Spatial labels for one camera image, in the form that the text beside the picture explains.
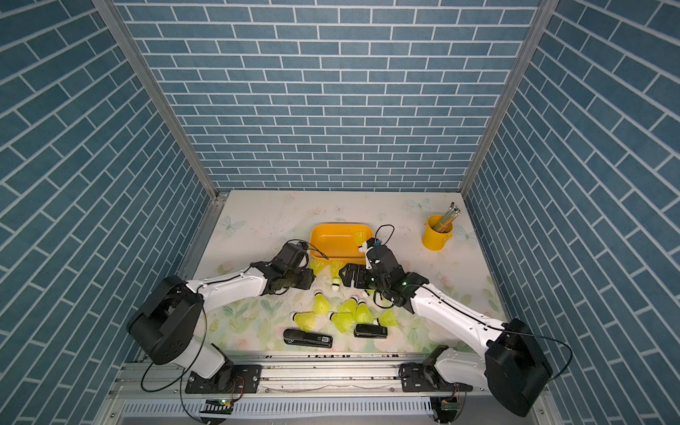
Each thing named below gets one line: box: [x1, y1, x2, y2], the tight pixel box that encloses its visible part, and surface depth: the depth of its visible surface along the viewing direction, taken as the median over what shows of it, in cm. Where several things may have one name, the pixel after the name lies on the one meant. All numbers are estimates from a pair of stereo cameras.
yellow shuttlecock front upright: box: [354, 299, 375, 325], surface depth 86 cm
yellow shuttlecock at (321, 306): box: [313, 290, 332, 316], surface depth 88 cm
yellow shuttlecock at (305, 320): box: [290, 311, 317, 333], surface depth 86 cm
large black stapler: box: [283, 328, 334, 348], surface depth 80 cm
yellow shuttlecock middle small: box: [338, 295, 359, 314], surface depth 88 cm
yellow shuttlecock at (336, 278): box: [331, 260, 345, 292], surface depth 93 cm
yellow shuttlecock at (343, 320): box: [327, 311, 355, 335], surface depth 85 cm
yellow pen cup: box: [421, 214, 454, 252], surface depth 98 cm
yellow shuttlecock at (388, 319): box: [377, 309, 400, 327], surface depth 83 cm
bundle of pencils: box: [433, 201, 462, 233], surface depth 96 cm
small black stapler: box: [353, 324, 388, 339], surface depth 82 cm
